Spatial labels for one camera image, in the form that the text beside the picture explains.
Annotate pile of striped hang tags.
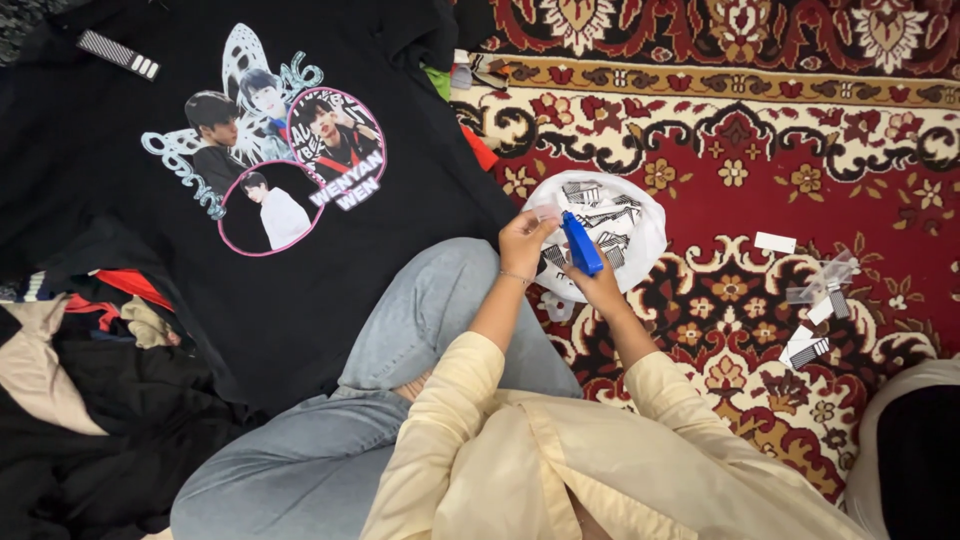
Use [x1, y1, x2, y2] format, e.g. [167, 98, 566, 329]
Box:
[538, 180, 645, 285]

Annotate red patterned carpet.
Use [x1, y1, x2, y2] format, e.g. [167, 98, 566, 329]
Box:
[448, 0, 960, 513]

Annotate white and black bag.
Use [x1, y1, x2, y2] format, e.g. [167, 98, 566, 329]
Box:
[843, 355, 960, 540]

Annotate person's light blue jeans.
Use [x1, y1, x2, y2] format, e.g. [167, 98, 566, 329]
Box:
[169, 237, 585, 540]

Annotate black printed t-shirt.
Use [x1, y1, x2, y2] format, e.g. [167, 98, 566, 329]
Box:
[0, 0, 528, 418]

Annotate long striped hang tag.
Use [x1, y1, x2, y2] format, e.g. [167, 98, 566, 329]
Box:
[75, 28, 162, 83]

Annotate small striped hang tag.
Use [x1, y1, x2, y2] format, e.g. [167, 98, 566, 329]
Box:
[807, 288, 853, 327]
[777, 324, 833, 372]

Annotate blue tagging gun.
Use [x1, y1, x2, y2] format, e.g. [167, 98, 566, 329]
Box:
[558, 210, 606, 278]

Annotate person's left hand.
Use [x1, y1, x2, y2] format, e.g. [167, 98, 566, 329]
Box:
[498, 209, 561, 285]

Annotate heap of dark clothes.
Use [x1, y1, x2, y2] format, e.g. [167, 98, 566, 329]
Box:
[0, 266, 265, 540]

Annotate plain white paper tag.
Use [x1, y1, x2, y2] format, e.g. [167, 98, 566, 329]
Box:
[753, 231, 798, 255]

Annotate person's cream shirt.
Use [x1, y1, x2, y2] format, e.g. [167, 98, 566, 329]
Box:
[358, 330, 877, 540]

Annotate white plastic bag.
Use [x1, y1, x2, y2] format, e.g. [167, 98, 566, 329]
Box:
[522, 170, 669, 305]

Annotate person's right hand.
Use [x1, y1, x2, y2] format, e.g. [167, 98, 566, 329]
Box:
[564, 253, 630, 319]

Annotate grey knitted cloth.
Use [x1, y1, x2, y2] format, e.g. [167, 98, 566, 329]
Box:
[0, 0, 76, 69]

